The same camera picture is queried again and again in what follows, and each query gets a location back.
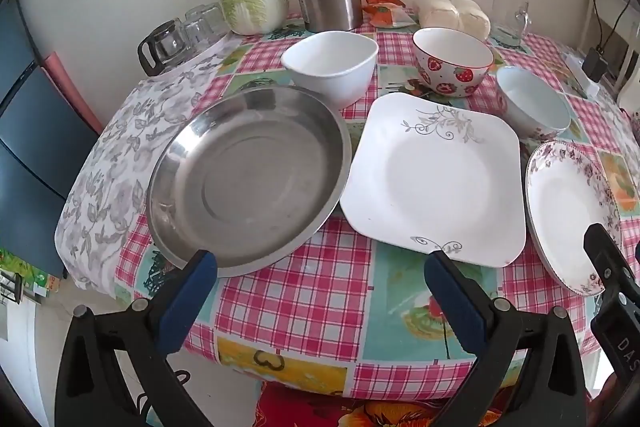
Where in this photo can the grey floral tablecloth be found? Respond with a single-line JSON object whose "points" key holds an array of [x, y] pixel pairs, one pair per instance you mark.
{"points": [[125, 147]]}

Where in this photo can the black charger adapter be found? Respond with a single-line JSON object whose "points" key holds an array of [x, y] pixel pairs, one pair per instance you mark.
{"points": [[595, 64]]}

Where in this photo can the orange snack packet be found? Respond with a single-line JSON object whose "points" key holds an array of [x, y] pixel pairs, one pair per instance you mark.
{"points": [[387, 12]]}

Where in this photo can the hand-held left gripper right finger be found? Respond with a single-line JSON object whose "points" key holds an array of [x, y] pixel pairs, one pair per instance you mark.
{"points": [[457, 302]]}

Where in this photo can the white square bowl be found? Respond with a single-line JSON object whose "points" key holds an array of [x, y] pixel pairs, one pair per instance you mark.
{"points": [[330, 67]]}

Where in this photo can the small glass cup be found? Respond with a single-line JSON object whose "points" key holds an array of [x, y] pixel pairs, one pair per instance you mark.
{"points": [[197, 38], [204, 17]]}

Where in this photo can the green printed box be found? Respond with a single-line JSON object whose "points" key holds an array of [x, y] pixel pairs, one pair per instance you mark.
{"points": [[25, 272]]}

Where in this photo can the pink checked tablecloth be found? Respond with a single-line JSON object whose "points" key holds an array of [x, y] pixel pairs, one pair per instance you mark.
{"points": [[310, 307]]}

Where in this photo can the floral rimmed round plate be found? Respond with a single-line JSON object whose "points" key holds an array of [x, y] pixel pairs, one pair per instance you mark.
{"points": [[560, 207]]}

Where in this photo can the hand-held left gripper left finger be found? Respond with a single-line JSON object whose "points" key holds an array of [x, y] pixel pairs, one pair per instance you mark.
{"points": [[187, 302]]}

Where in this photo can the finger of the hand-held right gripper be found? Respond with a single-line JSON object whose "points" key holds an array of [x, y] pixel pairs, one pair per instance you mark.
{"points": [[605, 252]]}

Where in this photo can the red floral seat cushion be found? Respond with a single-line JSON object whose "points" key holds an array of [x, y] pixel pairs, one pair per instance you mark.
{"points": [[350, 409]]}

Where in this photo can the white square plate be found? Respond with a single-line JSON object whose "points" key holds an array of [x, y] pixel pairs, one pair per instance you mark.
{"points": [[430, 187]]}

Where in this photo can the white power strip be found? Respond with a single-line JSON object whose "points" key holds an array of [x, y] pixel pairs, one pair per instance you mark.
{"points": [[575, 72]]}

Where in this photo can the clear glass mug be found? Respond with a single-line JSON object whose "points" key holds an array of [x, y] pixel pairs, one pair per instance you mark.
{"points": [[507, 19]]}

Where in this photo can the dark blue cabinet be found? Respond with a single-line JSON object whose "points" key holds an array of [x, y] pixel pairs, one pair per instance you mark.
{"points": [[30, 147]]}

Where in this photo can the strawberry print bowl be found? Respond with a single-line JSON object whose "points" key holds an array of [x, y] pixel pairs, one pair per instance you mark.
{"points": [[452, 79]]}

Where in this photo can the pink board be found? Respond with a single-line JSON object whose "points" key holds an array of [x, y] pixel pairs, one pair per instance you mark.
{"points": [[70, 87]]}

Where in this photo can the light blue bowl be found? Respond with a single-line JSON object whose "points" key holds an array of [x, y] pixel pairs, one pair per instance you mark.
{"points": [[535, 107]]}

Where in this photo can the stainless steel round plate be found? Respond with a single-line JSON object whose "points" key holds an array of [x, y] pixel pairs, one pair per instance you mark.
{"points": [[250, 187]]}

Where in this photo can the bag of steamed buns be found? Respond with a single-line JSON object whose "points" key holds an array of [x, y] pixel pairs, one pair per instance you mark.
{"points": [[450, 14]]}

